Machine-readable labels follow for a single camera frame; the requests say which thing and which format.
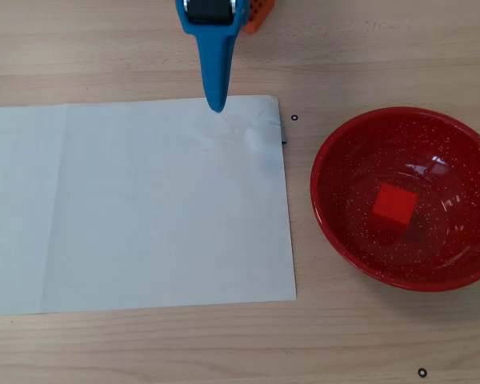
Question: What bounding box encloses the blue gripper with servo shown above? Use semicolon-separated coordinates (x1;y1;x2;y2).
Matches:
174;0;250;114

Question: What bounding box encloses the red cube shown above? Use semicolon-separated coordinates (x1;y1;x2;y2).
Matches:
370;182;419;238

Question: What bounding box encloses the red speckled bowl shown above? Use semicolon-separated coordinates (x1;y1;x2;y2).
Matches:
310;106;480;293

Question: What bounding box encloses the white paper sheet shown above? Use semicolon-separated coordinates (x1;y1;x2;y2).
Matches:
0;94;298;318

